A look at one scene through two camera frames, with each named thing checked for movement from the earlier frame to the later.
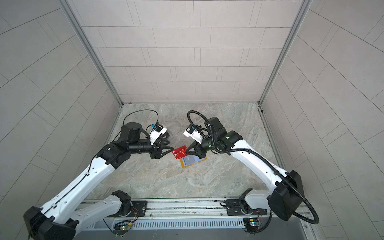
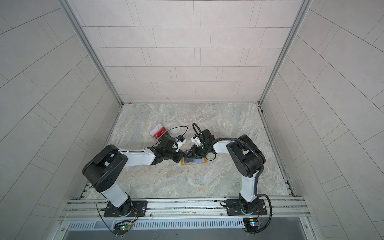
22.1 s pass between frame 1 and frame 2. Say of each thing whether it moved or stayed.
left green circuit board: stayed
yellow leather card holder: stayed
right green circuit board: stayed
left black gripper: moved
